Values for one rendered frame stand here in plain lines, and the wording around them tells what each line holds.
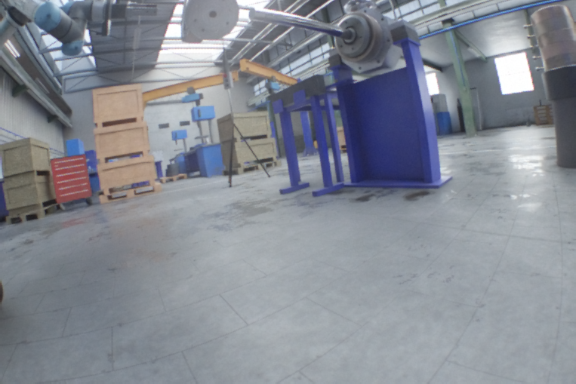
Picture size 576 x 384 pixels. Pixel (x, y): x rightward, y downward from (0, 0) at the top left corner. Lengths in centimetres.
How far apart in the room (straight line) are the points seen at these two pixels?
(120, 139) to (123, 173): 63
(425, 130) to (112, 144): 473
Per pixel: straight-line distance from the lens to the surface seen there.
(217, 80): 788
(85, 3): 97
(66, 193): 518
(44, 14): 82
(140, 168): 497
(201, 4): 97
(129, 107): 521
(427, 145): 171
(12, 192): 522
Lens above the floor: 36
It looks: 4 degrees down
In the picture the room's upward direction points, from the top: 9 degrees counter-clockwise
